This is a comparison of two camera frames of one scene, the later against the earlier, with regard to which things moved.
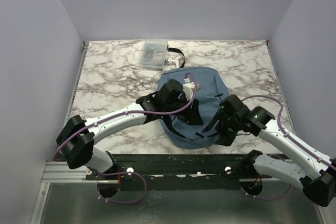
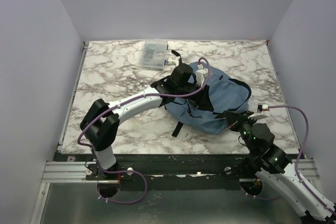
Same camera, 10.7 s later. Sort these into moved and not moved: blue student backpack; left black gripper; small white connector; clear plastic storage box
Moved: blue student backpack; left black gripper
Not moved: small white connector; clear plastic storage box
